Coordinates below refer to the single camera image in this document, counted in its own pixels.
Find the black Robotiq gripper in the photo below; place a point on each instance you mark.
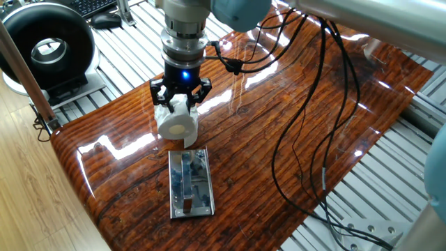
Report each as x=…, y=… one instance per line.
x=183, y=78

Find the white toilet paper roll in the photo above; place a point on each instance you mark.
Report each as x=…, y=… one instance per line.
x=176, y=125

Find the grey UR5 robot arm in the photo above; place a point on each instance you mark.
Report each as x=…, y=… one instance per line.
x=383, y=24

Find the shiny metal toilet paper holder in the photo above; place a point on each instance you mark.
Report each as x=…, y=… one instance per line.
x=197, y=181

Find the silver wrist flange coupling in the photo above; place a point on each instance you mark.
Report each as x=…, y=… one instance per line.
x=184, y=42

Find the glossy wood-grain table mat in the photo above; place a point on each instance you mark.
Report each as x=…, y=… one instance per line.
x=139, y=139

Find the black computer mouse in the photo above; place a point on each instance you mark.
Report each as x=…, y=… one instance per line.
x=106, y=21

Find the black computer keyboard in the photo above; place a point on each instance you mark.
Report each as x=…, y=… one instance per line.
x=90, y=7

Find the aluminium profile beam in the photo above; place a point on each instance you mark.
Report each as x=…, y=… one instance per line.
x=418, y=115

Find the small aluminium upright bracket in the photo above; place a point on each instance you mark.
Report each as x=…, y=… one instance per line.
x=124, y=12

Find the brown frame post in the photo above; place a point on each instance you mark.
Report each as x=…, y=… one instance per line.
x=24, y=76

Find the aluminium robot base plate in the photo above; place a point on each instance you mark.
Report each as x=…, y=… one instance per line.
x=369, y=233

